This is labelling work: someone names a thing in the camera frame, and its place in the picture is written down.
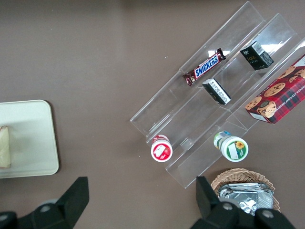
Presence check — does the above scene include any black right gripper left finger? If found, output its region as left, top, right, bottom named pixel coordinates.
left=0, top=176, right=90, bottom=229

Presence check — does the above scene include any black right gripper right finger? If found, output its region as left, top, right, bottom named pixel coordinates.
left=189, top=176, right=296, bottom=229

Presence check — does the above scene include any white sandwich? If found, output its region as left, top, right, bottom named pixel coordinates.
left=0, top=125, right=12, bottom=169

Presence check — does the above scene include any woven wicker basket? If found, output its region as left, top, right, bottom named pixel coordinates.
left=211, top=168, right=282, bottom=213

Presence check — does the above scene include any cream plastic tray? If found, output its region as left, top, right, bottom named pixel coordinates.
left=0, top=99, right=60, bottom=179

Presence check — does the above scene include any silver foil packet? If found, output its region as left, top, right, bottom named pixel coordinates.
left=218, top=182, right=274, bottom=216

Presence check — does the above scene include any green sunflower yogurt cup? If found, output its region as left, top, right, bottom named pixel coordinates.
left=213, top=130, right=249, bottom=163

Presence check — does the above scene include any red strawberry yogurt cup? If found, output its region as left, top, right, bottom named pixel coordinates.
left=150, top=134, right=173, bottom=162

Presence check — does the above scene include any clear acrylic tiered shelf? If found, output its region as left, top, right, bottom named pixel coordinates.
left=129, top=1, right=305, bottom=189

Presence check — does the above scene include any black box with white label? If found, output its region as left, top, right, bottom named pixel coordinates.
left=202, top=78, right=232, bottom=106

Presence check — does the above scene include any red tartan cookie box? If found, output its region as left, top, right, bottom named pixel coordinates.
left=244, top=54, right=305, bottom=125

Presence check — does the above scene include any Snickers chocolate bar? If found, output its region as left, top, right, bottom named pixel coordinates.
left=182, top=48, right=226, bottom=87

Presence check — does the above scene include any black box with gold print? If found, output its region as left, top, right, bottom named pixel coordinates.
left=239, top=41, right=275, bottom=71

